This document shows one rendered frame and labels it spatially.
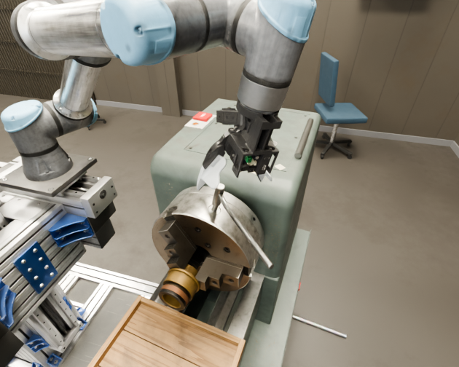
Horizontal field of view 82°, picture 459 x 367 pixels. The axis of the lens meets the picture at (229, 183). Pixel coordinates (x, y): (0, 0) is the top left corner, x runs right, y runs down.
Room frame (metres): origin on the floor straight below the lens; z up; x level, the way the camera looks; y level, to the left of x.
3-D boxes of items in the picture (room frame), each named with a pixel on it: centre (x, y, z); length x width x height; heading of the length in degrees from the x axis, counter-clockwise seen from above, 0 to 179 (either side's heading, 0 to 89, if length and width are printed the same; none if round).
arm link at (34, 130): (0.80, 0.64, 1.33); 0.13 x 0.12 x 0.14; 143
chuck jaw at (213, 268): (0.42, 0.01, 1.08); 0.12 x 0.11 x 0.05; 68
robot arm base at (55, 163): (0.79, 0.65, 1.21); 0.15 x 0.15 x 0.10
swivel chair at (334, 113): (2.94, -1.25, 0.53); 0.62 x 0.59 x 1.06; 72
